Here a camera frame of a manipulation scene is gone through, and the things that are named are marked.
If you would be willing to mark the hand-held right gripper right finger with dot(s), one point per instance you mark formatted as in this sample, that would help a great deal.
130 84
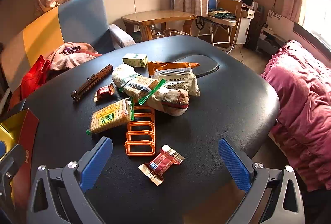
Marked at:
235 164

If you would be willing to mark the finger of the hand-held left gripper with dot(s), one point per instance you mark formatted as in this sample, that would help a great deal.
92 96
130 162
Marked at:
13 162

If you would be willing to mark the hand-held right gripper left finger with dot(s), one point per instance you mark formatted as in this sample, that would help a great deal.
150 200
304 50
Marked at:
95 164

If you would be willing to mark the red and gold box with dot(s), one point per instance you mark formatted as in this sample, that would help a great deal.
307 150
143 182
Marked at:
28 131

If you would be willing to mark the green-edged cracker packet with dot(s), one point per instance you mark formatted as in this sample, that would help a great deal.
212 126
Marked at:
142 84
108 118

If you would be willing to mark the orange plastic rack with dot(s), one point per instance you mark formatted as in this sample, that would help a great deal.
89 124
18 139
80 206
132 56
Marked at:
139 133

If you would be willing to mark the red snack packet clear ends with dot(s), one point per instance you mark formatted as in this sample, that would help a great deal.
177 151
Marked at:
160 162

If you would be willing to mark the cream sock with red stripe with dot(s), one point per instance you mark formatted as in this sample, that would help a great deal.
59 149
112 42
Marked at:
168 102

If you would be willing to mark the orange and white food packet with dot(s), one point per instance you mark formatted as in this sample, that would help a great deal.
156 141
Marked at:
175 79

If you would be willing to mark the small red candy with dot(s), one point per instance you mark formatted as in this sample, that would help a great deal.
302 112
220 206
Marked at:
103 91

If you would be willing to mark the red cloth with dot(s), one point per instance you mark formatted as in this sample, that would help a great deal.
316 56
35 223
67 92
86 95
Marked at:
32 79

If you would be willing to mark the plain cream sock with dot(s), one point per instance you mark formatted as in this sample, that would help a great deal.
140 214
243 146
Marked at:
121 76

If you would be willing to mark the pink ruffled blanket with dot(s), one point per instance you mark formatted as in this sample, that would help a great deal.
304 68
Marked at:
302 100

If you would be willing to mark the black oval cushion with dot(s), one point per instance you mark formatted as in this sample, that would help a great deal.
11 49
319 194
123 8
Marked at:
204 65

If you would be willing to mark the small green carton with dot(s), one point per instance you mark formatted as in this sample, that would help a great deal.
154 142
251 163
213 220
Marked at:
134 59

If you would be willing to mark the white cabinet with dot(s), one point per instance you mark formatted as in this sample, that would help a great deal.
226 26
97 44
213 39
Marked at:
244 27

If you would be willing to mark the wooden chair with cushion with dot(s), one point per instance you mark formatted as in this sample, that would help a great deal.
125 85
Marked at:
227 19

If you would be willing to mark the black hand wheel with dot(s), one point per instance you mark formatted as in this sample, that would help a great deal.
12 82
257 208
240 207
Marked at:
200 23

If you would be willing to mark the blue and yellow armchair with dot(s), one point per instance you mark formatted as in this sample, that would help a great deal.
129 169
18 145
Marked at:
77 19

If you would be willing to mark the white floral panel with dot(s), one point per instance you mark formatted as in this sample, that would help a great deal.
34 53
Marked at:
280 19

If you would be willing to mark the wooden side table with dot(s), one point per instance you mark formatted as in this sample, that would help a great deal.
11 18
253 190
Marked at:
157 17

